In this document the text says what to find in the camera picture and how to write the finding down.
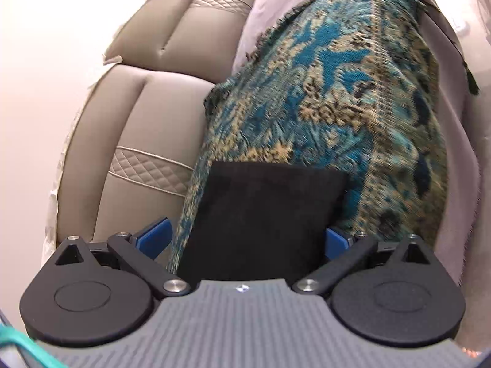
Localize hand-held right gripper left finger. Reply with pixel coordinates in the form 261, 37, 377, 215
54, 217, 191, 297

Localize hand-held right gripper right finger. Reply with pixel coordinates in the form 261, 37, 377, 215
291, 227, 435, 297

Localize black pants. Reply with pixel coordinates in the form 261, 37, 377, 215
176, 161, 350, 281

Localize beige leather sofa backrest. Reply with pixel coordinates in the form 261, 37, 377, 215
45, 0, 269, 265

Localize teal paisley blanket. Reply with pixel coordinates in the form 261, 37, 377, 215
166, 0, 450, 277

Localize mauve grey cloth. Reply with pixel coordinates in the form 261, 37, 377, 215
232, 0, 485, 288

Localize teal cord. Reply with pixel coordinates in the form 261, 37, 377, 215
0, 323, 67, 368

